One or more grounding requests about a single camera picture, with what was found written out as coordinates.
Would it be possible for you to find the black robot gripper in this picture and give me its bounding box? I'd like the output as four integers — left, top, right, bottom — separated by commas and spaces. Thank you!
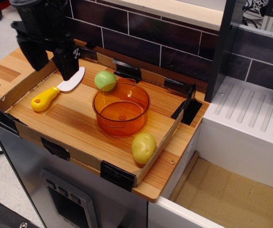
11, 7, 80, 81

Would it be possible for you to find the yellow handled white toy knife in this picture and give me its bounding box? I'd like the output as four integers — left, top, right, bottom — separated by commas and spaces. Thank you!
30, 66, 85, 112

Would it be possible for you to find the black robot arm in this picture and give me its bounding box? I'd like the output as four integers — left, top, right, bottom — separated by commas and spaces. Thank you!
10, 0, 80, 81

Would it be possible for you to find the cardboard fence with black tape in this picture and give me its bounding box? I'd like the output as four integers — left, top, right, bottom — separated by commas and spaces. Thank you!
0, 49, 209, 201

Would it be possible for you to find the orange transparent plastic pot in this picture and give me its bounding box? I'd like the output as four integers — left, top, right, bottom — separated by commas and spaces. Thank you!
92, 78, 151, 137

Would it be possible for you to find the green toy apple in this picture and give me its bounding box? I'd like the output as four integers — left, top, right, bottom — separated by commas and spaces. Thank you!
94, 71, 117, 92

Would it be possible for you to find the yellow toy potato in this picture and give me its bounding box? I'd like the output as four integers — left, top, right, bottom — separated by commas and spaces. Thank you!
131, 133, 156, 164

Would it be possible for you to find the grey toy oven front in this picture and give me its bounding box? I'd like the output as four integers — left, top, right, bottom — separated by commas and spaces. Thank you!
0, 127, 148, 228

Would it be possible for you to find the white toy sink drainboard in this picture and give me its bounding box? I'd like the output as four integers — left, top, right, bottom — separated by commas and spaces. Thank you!
196, 77, 273, 188

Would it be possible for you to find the dark grey vertical post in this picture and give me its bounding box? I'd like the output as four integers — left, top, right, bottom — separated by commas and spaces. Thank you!
205, 0, 245, 102

